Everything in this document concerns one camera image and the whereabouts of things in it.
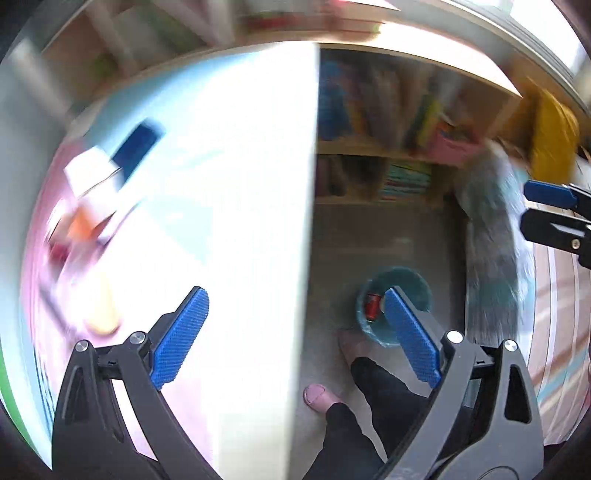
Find grey swirl patterned blanket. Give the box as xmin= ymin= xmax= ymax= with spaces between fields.
xmin=455 ymin=143 xmax=539 ymax=344

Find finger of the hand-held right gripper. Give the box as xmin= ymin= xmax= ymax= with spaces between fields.
xmin=519 ymin=209 xmax=591 ymax=269
xmin=524 ymin=180 xmax=591 ymax=209

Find white desk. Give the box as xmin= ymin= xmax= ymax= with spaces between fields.
xmin=18 ymin=41 xmax=321 ymax=480

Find wooden bed headboard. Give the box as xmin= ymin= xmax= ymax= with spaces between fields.
xmin=499 ymin=69 xmax=539 ymax=155

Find pink plastic basket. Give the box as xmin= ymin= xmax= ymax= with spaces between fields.
xmin=427 ymin=122 xmax=483 ymax=167

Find white desktop shelf unit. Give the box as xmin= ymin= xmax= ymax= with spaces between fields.
xmin=41 ymin=0 xmax=222 ymax=88

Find row of upright thin books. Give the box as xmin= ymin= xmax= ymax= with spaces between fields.
xmin=402 ymin=92 xmax=446 ymax=148

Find wooden bookshelf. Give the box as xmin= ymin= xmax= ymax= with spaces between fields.
xmin=316 ymin=44 xmax=525 ymax=206

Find teal round trash bin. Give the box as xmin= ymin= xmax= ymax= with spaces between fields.
xmin=355 ymin=267 xmax=435 ymax=348

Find peach snack packet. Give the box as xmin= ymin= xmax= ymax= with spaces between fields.
xmin=85 ymin=277 xmax=122 ymax=335

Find striped bed sheet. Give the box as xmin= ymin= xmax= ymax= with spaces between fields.
xmin=526 ymin=240 xmax=591 ymax=446

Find yellow pillow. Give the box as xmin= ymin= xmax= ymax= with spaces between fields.
xmin=526 ymin=85 xmax=580 ymax=183

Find dark blue plastic box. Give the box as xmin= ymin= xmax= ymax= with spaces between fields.
xmin=112 ymin=119 xmax=166 ymax=178

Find white paper box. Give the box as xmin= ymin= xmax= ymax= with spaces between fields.
xmin=64 ymin=147 xmax=123 ymax=197

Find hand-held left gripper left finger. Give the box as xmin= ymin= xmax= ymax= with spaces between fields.
xmin=52 ymin=286 xmax=218 ymax=480

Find orange packet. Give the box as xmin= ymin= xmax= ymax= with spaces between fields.
xmin=65 ymin=203 xmax=112 ymax=243

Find stack of teal books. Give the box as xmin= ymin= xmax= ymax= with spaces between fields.
xmin=383 ymin=164 xmax=432 ymax=203

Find person's left leg black trousers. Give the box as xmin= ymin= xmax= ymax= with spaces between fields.
xmin=302 ymin=401 xmax=389 ymax=480

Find person's right leg black trousers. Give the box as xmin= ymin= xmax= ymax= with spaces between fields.
xmin=350 ymin=357 xmax=435 ymax=457

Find row of leaning picture books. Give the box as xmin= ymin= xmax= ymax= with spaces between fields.
xmin=320 ymin=62 xmax=398 ymax=141

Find person's leg black trousers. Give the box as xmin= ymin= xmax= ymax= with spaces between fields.
xmin=350 ymin=357 xmax=435 ymax=457
xmin=302 ymin=401 xmax=389 ymax=480

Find pink slipper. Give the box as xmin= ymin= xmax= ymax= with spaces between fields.
xmin=303 ymin=383 xmax=342 ymax=411
xmin=339 ymin=329 xmax=379 ymax=365

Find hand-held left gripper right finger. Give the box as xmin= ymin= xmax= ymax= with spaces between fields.
xmin=369 ymin=286 xmax=544 ymax=480

